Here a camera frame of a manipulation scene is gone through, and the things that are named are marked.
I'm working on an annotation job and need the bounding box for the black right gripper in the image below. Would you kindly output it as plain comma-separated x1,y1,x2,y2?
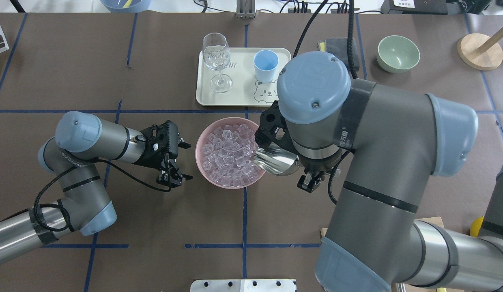
297,157,341,193

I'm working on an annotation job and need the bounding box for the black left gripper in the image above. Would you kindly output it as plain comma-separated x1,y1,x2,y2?
133,120,193,190

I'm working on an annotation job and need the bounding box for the stainless steel ice scoop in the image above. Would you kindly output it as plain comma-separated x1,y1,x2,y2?
251,144,301,176

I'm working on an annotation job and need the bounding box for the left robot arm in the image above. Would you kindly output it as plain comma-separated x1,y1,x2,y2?
0,111,192,265

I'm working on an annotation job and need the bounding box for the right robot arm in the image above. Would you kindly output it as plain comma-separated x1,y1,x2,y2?
277,52,503,292

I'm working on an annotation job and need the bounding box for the pile of clear ice cubes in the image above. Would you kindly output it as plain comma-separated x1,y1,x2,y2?
202,124,265,187

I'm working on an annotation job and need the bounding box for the light blue cup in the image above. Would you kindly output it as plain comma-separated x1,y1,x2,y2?
253,49,279,83

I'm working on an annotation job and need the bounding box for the pink bowl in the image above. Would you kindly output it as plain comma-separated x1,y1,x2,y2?
195,117,268,189

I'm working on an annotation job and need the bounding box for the cream bear tray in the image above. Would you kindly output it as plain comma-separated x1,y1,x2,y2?
196,47,278,107

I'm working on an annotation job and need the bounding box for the clear wine glass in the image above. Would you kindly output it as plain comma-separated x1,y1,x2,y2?
202,32,232,94

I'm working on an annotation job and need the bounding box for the wooden cutting board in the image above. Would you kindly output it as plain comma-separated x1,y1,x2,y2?
320,217,444,239

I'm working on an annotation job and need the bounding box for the grey folded cloth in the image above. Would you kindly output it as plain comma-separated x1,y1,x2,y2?
317,37,361,72

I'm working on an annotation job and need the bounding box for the green bowl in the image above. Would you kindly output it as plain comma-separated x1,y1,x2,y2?
376,35,421,73

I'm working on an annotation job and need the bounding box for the yellow plastic fork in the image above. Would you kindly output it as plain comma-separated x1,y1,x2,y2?
122,0,133,9

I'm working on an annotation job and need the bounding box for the blue bowl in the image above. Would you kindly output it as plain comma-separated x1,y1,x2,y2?
100,0,152,13

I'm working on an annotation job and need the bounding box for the yellow lemon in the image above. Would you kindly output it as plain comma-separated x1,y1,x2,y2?
469,216,484,237

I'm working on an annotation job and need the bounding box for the wooden stand round base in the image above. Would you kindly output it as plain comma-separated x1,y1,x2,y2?
457,27,503,71

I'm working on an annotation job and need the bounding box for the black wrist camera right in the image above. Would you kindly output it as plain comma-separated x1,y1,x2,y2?
255,101,294,153

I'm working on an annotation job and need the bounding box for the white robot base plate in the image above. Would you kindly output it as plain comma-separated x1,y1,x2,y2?
190,279,297,292

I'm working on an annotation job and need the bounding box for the aluminium frame post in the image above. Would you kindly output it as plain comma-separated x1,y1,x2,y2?
236,0,257,19

